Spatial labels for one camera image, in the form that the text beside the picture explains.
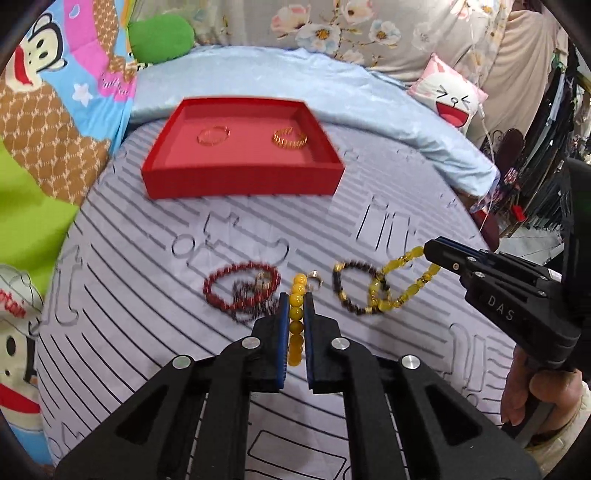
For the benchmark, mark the person's right hand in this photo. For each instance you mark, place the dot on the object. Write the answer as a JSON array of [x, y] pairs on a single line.
[[519, 392]]

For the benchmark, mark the pink rabbit cushion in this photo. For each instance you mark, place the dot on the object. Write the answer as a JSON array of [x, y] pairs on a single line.
[[450, 99]]

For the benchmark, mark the beige curtain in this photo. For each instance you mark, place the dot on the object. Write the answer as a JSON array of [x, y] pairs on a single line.
[[521, 60]]

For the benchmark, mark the red tray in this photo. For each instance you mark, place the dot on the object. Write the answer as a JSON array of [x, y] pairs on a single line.
[[240, 173]]

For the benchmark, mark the floral grey sheet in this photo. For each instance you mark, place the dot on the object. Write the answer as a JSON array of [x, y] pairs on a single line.
[[258, 21]]

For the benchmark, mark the green pillow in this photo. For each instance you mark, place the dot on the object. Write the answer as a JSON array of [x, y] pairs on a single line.
[[159, 39]]

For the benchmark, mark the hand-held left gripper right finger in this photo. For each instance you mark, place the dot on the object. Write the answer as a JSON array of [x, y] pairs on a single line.
[[309, 346]]

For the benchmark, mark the black metal chair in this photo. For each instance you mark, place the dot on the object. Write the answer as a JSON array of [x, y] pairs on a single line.
[[510, 147]]

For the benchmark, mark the light blue quilt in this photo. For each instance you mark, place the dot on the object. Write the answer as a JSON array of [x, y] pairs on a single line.
[[351, 92]]

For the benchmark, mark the dark red stool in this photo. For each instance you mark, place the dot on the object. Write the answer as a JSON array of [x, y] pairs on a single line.
[[490, 228]]

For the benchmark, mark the hanging clothes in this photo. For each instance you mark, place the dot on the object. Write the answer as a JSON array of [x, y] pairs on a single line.
[[558, 129]]

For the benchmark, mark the thin gold bangle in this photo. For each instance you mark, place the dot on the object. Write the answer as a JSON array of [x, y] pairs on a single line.
[[213, 136]]

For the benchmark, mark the cartoon monkey blanket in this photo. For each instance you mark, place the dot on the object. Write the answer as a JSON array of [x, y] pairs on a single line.
[[41, 138]]

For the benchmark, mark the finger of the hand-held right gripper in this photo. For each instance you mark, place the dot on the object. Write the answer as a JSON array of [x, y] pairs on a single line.
[[508, 264], [443, 258]]

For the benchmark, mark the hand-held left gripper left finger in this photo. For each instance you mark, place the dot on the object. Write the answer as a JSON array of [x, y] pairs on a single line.
[[282, 341]]

